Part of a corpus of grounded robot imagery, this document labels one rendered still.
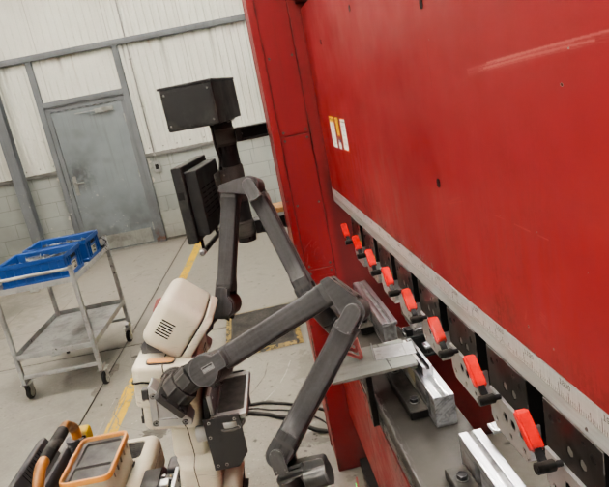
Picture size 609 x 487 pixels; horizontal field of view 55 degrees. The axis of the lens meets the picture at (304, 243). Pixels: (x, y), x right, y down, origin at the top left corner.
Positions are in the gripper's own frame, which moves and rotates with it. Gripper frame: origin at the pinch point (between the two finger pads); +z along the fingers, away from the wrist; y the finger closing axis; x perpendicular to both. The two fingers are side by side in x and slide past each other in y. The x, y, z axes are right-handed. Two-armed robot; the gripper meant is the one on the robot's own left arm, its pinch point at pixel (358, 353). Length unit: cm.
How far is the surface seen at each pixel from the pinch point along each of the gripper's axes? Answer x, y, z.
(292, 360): 64, 216, 80
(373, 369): -1.2, -8.8, 3.0
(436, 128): -46, -60, -55
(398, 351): -10.1, -1.4, 7.7
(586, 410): -29, -103, -25
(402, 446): 4.4, -30.8, 14.4
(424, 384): -10.5, -18.4, 11.7
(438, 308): -26, -46, -19
